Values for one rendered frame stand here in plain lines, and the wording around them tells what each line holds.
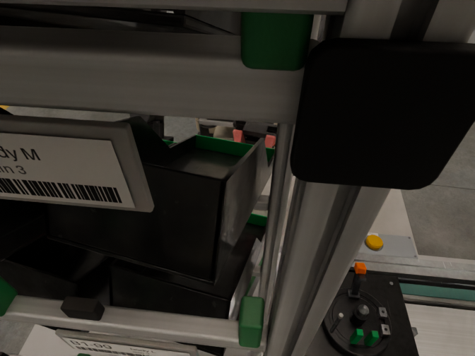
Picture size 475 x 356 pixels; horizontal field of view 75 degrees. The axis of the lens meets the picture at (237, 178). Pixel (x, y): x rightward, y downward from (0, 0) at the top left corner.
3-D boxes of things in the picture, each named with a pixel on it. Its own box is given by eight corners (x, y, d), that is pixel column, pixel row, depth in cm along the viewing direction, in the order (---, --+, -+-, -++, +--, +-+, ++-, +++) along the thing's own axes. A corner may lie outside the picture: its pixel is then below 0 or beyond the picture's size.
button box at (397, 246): (326, 241, 89) (331, 228, 84) (402, 248, 87) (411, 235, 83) (329, 263, 84) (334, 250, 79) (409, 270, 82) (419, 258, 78)
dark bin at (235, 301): (201, 212, 60) (205, 177, 57) (268, 228, 57) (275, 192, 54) (109, 321, 34) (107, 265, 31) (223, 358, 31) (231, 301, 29)
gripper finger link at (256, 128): (268, 170, 60) (278, 127, 62) (232, 162, 61) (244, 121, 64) (268, 181, 66) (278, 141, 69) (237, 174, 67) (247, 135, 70)
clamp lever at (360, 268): (348, 289, 68) (355, 261, 65) (357, 289, 68) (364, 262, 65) (352, 301, 65) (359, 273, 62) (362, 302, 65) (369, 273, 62)
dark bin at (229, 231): (194, 149, 48) (196, 101, 46) (276, 164, 46) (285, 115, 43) (46, 238, 23) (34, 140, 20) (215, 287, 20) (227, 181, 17)
